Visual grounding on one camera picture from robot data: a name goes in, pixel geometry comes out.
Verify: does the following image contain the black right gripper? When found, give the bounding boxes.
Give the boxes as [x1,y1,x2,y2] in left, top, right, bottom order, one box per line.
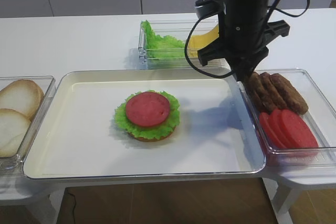
[197,12,290,82]

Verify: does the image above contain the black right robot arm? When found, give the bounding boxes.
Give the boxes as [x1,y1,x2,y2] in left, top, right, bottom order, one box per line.
[195,0,290,81]

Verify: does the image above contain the yellow cheese slices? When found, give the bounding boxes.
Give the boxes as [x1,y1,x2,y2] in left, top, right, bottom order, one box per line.
[187,25,219,58]

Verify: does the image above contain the clear lettuce cheese container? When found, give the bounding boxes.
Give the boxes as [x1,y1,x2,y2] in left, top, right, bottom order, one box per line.
[138,18,218,69]

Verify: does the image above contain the green lettuce leaves in container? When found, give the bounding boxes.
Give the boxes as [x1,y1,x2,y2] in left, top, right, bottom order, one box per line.
[141,20,185,59]

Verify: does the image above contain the green lettuce on burger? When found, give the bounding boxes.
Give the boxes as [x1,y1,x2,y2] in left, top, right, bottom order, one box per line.
[114,90,180,138]

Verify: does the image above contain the left brown meat patty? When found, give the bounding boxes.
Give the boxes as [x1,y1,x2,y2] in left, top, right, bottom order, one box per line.
[247,72,277,113]

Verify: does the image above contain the brown meat patty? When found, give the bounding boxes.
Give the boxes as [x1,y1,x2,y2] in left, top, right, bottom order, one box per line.
[247,72,277,113]
[260,72,288,110]
[270,73,309,115]

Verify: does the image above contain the middle brown meat patty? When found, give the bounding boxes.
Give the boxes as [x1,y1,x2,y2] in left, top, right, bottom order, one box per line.
[260,72,288,110]

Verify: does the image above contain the middle tomato slice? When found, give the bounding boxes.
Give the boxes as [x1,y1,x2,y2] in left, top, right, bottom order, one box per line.
[268,109,297,149]

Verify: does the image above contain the right brown meat patty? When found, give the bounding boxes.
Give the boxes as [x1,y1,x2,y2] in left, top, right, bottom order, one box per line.
[270,73,309,115]

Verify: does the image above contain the left tomato slice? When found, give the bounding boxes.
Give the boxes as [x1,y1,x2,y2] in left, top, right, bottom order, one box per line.
[259,112,286,149]

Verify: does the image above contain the clear meat tomato container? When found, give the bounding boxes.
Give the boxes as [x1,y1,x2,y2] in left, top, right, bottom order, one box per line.
[241,69,335,166]

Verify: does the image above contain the right tomato slice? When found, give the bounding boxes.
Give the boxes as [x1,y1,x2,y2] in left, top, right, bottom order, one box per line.
[280,110,319,148]

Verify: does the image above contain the red tomato slice on burger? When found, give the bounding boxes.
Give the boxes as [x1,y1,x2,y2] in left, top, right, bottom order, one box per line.
[125,91,171,127]

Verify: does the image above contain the bottom burger bun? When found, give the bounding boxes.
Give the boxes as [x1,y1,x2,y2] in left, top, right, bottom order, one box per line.
[128,127,175,142]

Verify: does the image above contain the large cream tray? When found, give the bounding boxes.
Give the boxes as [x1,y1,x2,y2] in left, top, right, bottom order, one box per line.
[23,69,266,179]

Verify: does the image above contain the white table leg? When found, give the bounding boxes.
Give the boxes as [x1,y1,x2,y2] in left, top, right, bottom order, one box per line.
[263,178,302,224]

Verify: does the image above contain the rear bun half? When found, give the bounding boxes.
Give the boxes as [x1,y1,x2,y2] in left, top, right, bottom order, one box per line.
[1,79,44,120]

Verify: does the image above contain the bun half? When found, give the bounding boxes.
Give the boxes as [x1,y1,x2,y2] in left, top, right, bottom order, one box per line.
[1,109,30,157]
[1,79,44,120]

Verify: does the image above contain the clear bun container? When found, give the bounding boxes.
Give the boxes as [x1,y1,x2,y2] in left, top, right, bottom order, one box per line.
[1,76,56,173]

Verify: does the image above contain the front bun half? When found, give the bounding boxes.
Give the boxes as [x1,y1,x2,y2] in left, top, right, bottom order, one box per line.
[1,109,30,157]

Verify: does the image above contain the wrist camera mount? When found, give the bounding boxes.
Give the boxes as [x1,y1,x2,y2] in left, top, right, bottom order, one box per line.
[195,0,224,19]

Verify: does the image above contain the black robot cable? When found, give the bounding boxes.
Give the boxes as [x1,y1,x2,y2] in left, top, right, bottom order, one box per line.
[183,0,311,79]

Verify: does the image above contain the thin black floor cable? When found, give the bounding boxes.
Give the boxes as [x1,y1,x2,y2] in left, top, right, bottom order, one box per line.
[65,188,77,224]

